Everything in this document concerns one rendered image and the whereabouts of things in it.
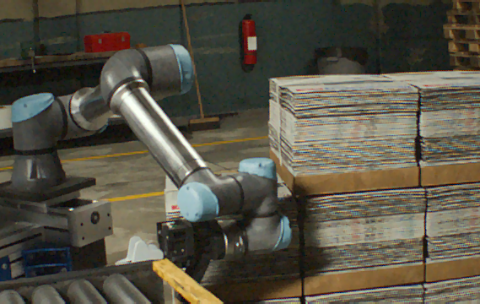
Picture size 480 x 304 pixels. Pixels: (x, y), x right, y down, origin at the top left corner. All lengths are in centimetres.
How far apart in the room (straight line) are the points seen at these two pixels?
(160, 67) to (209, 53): 702
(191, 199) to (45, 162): 68
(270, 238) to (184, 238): 18
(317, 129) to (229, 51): 716
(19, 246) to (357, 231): 83
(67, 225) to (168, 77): 48
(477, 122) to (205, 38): 706
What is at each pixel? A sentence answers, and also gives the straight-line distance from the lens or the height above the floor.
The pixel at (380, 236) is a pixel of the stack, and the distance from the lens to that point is 185.
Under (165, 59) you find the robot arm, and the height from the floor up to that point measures 114.
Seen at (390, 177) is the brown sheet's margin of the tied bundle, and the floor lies 86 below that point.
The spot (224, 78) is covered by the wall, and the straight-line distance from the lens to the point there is 890.
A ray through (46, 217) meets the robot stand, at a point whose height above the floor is 75.
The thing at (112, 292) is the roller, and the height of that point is 79.
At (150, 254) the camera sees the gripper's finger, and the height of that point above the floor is 79.
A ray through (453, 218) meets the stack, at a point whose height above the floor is 75.
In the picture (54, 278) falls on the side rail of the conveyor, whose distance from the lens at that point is 144.
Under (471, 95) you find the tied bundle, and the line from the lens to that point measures 186.
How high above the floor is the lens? 125
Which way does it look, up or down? 10 degrees down
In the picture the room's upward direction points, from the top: 3 degrees counter-clockwise
